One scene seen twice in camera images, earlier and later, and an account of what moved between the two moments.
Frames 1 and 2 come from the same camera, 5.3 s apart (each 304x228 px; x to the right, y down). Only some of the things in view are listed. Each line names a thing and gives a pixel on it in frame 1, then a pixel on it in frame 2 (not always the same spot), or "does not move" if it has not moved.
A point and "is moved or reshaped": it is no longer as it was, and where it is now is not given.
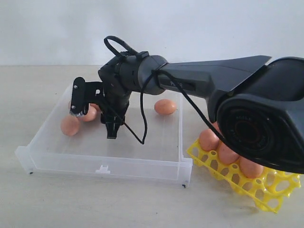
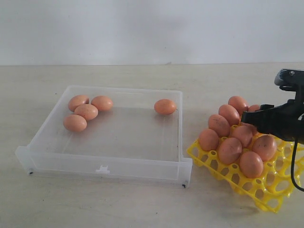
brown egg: (208, 141) does not move
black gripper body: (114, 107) to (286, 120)
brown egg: (250, 169) does not move
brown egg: (226, 155) does not move
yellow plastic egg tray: (270, 190) does not move
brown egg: (70, 125) is moved or reshaped
